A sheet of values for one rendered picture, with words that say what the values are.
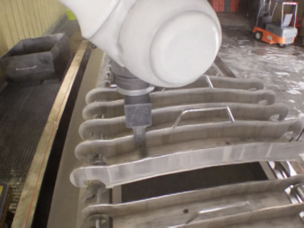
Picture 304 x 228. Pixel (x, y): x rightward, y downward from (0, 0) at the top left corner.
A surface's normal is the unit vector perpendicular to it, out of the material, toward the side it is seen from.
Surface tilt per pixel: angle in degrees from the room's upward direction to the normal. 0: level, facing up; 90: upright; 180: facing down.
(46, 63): 90
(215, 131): 90
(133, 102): 0
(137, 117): 90
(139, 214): 12
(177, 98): 90
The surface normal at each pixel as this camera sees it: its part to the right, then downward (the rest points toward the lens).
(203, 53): 0.40, 0.59
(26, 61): 0.14, 0.60
